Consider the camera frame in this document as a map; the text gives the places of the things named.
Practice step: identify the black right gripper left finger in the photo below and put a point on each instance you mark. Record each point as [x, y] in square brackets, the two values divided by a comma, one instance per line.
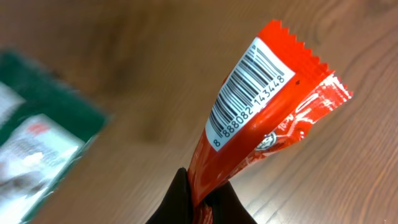
[176, 207]

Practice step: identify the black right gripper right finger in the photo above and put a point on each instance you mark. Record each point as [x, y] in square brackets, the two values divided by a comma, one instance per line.
[226, 206]

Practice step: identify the red snack stick packet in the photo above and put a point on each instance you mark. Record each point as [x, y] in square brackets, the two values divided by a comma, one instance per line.
[270, 100]

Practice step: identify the green 3M glove package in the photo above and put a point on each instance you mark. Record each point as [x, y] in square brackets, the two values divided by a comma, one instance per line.
[45, 128]

